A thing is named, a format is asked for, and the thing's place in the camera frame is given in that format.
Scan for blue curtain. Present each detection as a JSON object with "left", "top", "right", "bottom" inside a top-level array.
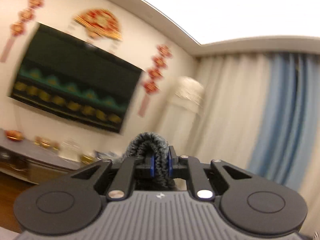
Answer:
[{"left": 248, "top": 53, "right": 319, "bottom": 191}]

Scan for gold ornaments on cabinet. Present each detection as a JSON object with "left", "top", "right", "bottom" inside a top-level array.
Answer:
[{"left": 34, "top": 136, "right": 60, "bottom": 151}]

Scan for long grey TV cabinet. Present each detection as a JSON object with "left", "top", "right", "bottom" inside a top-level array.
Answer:
[{"left": 0, "top": 128, "right": 121, "bottom": 185}]

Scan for left red knot hanging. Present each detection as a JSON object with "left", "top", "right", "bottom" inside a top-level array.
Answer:
[{"left": 1, "top": 0, "right": 44, "bottom": 63}]

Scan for wall TV with patterned cover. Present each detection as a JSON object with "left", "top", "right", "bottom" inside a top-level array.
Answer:
[{"left": 9, "top": 24, "right": 142, "bottom": 133}]

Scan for red plate of fruit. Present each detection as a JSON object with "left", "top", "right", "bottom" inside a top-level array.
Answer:
[{"left": 5, "top": 130, "right": 24, "bottom": 141}]

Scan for clear glass cups set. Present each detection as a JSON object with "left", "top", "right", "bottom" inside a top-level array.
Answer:
[{"left": 59, "top": 139, "right": 81, "bottom": 161}]

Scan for right red knot hanging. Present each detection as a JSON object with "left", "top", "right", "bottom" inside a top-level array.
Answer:
[{"left": 138, "top": 44, "right": 172, "bottom": 118}]

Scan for white air conditioner with lace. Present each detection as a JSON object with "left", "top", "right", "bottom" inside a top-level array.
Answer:
[{"left": 156, "top": 76, "right": 204, "bottom": 155}]

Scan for cream white curtain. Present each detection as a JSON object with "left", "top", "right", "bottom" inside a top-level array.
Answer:
[{"left": 187, "top": 53, "right": 319, "bottom": 233}]

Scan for red paper fan decoration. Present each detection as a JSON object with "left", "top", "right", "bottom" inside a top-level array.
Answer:
[{"left": 74, "top": 8, "right": 122, "bottom": 41}]

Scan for red knot hanging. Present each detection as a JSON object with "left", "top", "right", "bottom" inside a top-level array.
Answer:
[
  {"left": 1, "top": 0, "right": 44, "bottom": 63},
  {"left": 138, "top": 44, "right": 172, "bottom": 118}
]

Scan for white tissue box clutter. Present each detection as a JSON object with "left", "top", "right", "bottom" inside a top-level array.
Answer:
[{"left": 80, "top": 150, "right": 121, "bottom": 165}]

